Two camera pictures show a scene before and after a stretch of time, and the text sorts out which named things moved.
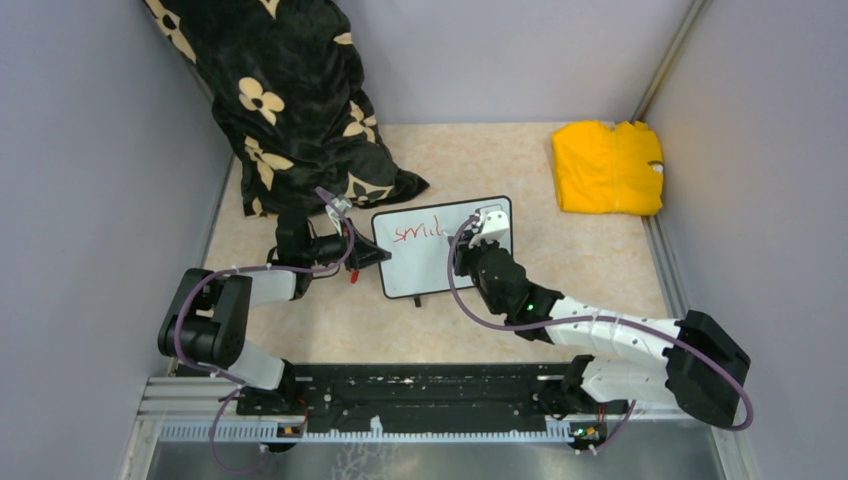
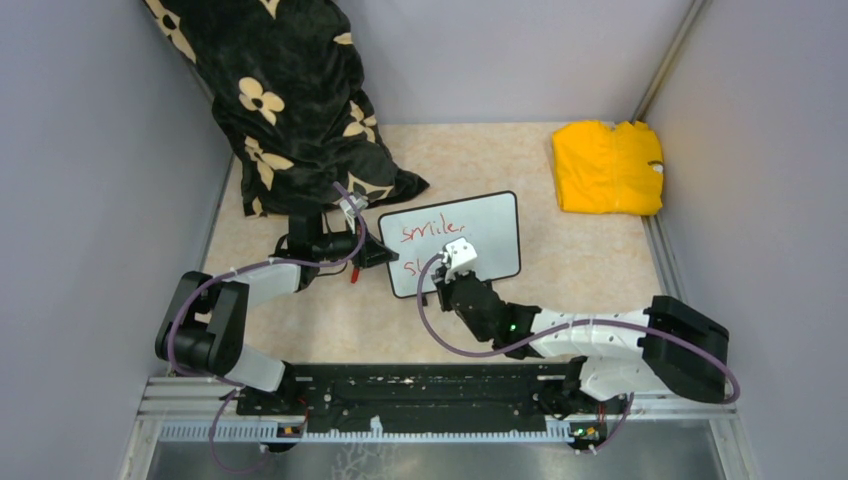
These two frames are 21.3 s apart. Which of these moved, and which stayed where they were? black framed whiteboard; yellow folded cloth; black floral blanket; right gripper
Moved: right gripper
Stayed: black framed whiteboard; yellow folded cloth; black floral blanket
